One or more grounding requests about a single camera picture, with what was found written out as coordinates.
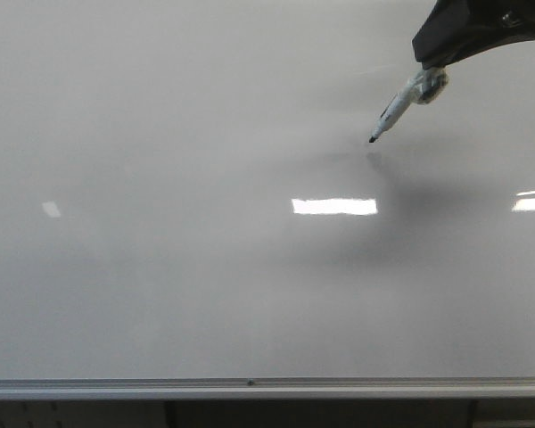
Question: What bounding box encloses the black fabric covered gripper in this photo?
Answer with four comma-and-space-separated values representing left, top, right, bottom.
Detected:
412, 0, 535, 70

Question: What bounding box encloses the black whiteboard marker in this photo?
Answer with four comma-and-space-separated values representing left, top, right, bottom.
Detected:
368, 67, 449, 144

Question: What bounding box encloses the white whiteboard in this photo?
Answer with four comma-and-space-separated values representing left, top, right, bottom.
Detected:
0, 1, 535, 380

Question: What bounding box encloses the aluminium whiteboard tray rail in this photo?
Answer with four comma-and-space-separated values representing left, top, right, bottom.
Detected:
0, 377, 535, 401

